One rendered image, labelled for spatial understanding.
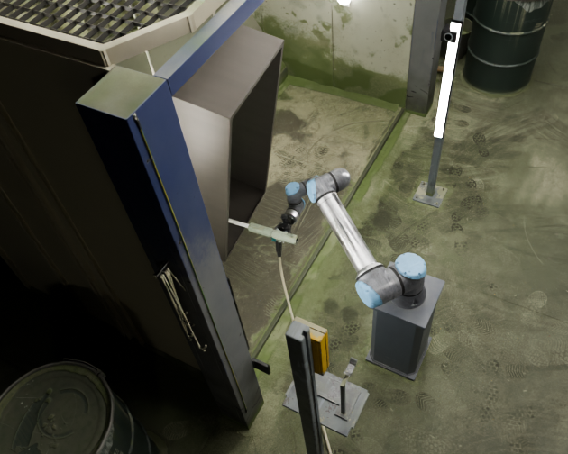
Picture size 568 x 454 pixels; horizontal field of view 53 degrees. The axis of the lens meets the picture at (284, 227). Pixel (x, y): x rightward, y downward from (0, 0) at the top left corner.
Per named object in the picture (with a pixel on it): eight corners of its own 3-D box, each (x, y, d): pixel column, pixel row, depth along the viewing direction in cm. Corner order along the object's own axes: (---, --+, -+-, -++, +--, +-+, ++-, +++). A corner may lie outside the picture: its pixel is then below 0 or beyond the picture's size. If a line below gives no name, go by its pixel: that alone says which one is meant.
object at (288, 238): (298, 258, 352) (297, 232, 335) (296, 263, 349) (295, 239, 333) (228, 237, 366) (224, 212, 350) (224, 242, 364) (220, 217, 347)
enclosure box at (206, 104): (173, 240, 347) (157, 90, 248) (217, 172, 380) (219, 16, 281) (224, 262, 342) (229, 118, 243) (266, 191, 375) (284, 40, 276)
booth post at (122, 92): (249, 430, 324) (126, 120, 146) (222, 415, 330) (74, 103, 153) (264, 402, 333) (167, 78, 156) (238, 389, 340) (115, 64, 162)
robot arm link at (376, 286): (405, 290, 271) (330, 165, 297) (373, 305, 267) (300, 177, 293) (398, 299, 285) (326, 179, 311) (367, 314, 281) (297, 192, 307)
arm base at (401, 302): (431, 286, 298) (433, 275, 290) (417, 314, 288) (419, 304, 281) (396, 273, 305) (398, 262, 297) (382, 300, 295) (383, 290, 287)
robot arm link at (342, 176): (352, 162, 298) (315, 173, 363) (331, 171, 295) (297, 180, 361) (361, 183, 299) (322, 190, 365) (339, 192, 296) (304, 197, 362)
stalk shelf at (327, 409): (282, 405, 251) (281, 404, 250) (305, 362, 263) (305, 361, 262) (346, 438, 240) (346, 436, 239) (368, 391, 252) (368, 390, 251)
